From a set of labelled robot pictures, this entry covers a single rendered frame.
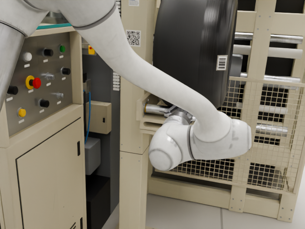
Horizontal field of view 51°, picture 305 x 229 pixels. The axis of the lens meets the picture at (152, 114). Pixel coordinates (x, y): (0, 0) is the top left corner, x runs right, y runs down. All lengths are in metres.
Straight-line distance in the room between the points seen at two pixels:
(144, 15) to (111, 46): 0.88
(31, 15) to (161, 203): 1.93
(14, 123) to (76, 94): 0.42
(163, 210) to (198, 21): 1.47
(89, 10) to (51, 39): 0.81
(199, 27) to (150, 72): 0.59
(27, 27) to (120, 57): 0.19
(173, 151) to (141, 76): 0.26
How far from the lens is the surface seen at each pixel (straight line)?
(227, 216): 2.39
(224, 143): 0.86
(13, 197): 1.28
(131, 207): 1.90
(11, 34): 0.70
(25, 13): 0.69
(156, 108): 1.51
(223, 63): 1.29
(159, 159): 0.89
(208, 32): 1.28
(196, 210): 2.40
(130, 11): 1.56
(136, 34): 1.55
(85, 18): 0.62
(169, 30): 1.30
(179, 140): 0.90
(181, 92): 0.76
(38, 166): 1.35
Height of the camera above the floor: 1.38
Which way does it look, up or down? 19 degrees down
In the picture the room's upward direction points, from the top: 3 degrees clockwise
